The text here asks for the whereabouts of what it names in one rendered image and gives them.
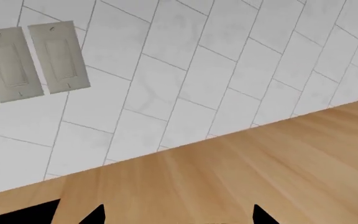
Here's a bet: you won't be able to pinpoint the beige wall switch plate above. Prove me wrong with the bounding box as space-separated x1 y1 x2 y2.
27 20 92 95
0 26 45 104

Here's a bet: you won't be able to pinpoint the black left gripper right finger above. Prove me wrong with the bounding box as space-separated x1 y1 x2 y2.
253 203 279 224

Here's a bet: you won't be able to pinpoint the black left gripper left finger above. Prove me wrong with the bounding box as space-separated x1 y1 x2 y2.
78 203 106 224

